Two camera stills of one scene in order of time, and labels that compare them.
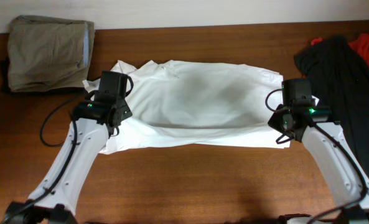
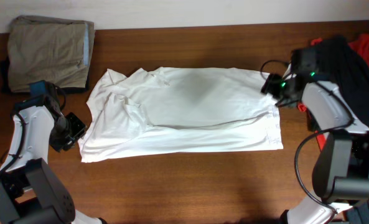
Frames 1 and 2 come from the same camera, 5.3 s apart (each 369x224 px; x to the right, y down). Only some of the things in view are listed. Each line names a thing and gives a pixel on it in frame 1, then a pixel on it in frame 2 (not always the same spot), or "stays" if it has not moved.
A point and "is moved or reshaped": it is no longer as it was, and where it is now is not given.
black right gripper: [274, 121] to [270, 87]
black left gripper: [125, 106] to [80, 129]
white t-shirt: [215, 103] is moved or reshaped
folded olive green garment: [46, 53] stays
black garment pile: [342, 82] stays
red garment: [363, 43] stays
